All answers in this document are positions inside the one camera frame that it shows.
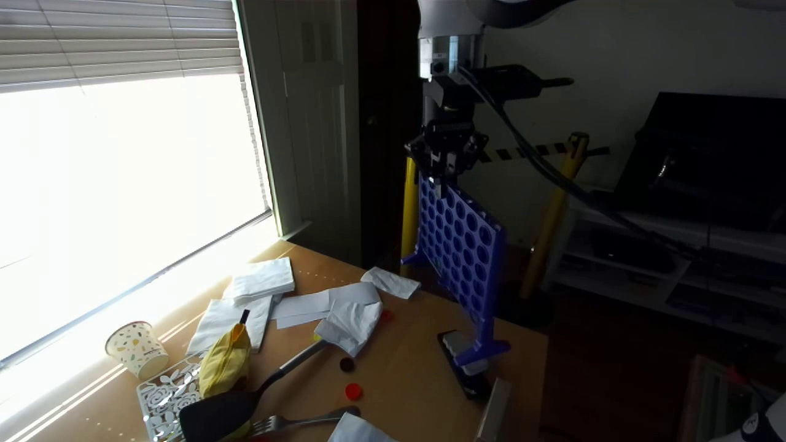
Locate black rectangular case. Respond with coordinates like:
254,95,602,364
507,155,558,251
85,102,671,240
437,326,499,403

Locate blue gameboard with holes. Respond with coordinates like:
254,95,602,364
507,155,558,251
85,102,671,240
399,168,510,369

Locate white window blinds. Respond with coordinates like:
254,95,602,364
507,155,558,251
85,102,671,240
0,0,248,92

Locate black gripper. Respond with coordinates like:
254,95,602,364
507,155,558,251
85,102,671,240
403,73,489,187

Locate black white patterned mat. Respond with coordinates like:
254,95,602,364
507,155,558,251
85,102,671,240
131,364,205,442

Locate black television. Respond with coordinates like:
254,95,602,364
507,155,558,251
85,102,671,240
612,87,786,236

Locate dotted paper cup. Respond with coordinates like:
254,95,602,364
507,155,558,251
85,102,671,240
102,318,171,380

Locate spread white napkins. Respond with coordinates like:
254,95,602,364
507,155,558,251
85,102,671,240
183,291,276,356

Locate flat white napkin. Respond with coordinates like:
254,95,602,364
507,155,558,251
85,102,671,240
359,265,423,302

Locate black cable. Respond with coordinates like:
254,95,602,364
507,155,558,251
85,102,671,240
456,68,786,272

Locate white crumpled cloth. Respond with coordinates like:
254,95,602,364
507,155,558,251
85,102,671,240
313,280,388,361

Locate white television stand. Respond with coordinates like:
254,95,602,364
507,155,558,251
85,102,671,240
542,204,786,346

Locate white paper sheet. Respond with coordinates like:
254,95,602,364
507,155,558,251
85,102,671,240
269,289,338,330

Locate black spatula with metal handle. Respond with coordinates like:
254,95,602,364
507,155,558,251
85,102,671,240
177,338,334,442

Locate yellow legged tripod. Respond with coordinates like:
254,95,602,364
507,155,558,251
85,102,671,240
397,129,612,328

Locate thick white napkin stack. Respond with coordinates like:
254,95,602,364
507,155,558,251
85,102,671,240
220,254,300,306

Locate metal fork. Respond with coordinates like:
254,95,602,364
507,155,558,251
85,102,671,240
243,403,364,438

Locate yellow cloth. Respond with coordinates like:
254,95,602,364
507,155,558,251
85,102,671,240
197,318,254,403

